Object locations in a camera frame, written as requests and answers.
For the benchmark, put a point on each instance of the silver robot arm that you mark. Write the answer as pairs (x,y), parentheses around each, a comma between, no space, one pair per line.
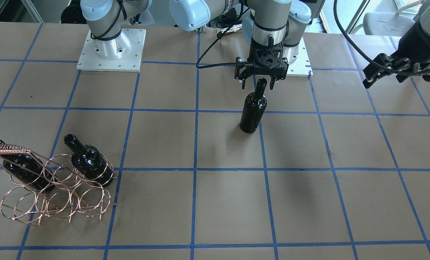
(273,27)
(104,18)

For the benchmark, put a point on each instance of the copper wire wine rack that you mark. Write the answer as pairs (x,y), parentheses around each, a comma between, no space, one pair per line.
(65,193)

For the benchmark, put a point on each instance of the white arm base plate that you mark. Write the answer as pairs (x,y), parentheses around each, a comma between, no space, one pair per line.
(122,54)
(298,59)

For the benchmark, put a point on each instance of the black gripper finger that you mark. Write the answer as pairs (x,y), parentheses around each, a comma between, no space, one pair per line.
(242,73)
(383,65)
(276,75)

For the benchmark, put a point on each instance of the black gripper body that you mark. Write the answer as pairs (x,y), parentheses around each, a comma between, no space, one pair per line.
(241,71)
(412,44)

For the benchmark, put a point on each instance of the grey office chair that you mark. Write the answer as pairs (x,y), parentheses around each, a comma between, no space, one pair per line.
(392,23)

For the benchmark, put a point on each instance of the dark bottle in rack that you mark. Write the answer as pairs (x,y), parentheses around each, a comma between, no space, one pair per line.
(89,161)
(29,171)

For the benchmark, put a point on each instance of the dark glass wine bottle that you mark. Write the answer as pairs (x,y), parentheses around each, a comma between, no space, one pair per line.
(254,106)

